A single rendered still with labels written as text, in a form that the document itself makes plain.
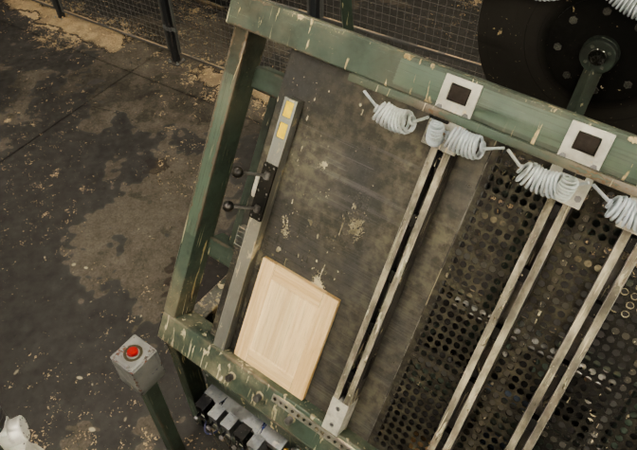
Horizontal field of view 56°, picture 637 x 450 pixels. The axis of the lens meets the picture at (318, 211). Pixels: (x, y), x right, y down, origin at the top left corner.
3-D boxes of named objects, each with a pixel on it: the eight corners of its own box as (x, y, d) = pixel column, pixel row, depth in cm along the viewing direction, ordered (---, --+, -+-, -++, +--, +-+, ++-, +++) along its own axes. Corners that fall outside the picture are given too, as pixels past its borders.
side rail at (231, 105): (183, 302, 237) (163, 311, 227) (255, 27, 199) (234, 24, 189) (193, 310, 234) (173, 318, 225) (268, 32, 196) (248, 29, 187)
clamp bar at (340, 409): (326, 413, 201) (288, 448, 181) (459, 74, 161) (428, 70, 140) (351, 430, 197) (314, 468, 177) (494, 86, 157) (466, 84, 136)
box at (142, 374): (120, 380, 224) (108, 356, 211) (144, 357, 231) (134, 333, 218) (142, 398, 220) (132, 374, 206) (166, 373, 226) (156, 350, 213)
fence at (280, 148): (220, 339, 221) (212, 343, 218) (291, 96, 189) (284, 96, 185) (229, 347, 219) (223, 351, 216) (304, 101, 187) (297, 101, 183)
